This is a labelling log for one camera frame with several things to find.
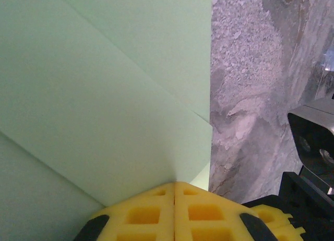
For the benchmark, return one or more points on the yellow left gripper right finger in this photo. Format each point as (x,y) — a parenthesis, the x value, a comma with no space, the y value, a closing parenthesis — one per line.
(182,212)

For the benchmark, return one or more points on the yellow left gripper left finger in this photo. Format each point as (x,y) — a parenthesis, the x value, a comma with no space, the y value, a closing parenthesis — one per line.
(167,212)

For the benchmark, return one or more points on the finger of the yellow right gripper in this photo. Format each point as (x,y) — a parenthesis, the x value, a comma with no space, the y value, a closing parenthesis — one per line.
(284,228)

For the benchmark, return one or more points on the light green paper sheet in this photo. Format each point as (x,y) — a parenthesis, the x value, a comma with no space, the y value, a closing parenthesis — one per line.
(78,95)

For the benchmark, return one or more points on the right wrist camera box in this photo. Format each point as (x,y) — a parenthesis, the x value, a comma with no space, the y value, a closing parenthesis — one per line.
(313,136)

